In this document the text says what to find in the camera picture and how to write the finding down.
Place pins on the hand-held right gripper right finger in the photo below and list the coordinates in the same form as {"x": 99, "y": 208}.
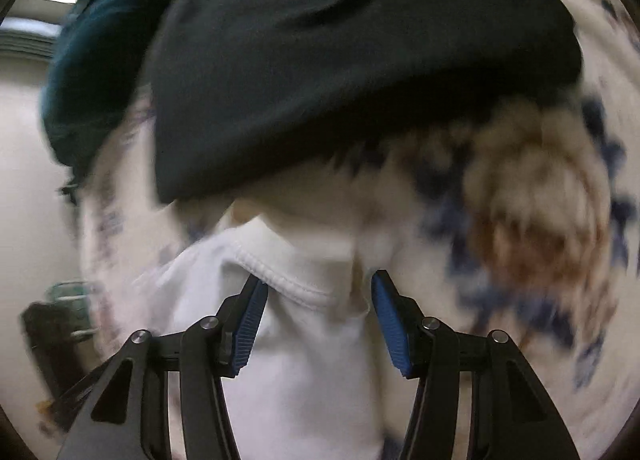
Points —
{"x": 392, "y": 322}

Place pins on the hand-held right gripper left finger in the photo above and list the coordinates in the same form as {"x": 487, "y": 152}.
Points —
{"x": 248, "y": 322}

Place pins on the white small garment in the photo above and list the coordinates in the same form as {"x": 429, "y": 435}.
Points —
{"x": 305, "y": 365}

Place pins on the black garment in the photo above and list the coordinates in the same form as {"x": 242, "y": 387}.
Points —
{"x": 350, "y": 69}

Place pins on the floral printed bedsheet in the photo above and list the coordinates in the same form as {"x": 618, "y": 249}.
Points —
{"x": 525, "y": 220}

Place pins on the dark teal garment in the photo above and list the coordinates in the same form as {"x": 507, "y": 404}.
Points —
{"x": 100, "y": 49}

